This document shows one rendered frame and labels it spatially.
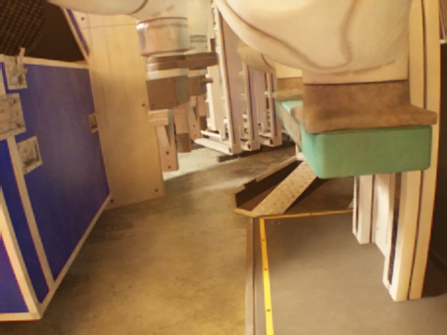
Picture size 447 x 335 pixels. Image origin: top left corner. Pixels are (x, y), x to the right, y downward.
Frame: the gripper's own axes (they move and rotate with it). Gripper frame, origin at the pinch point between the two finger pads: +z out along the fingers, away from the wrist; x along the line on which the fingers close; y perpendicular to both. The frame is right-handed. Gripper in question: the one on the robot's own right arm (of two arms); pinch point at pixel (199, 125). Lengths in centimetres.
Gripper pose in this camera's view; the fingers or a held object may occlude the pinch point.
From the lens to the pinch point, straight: 89.7
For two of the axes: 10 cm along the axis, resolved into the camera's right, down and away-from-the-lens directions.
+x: 0.7, -2.7, 9.6
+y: 9.9, -0.8, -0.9
